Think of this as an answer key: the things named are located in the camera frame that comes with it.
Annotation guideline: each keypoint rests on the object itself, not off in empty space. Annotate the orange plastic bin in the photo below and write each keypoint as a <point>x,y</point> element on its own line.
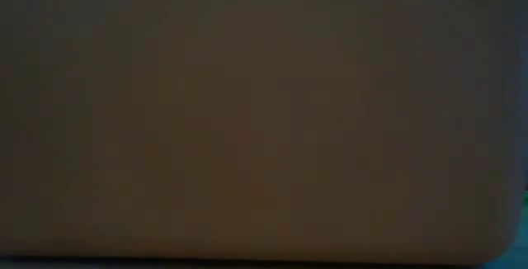
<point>264,120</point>

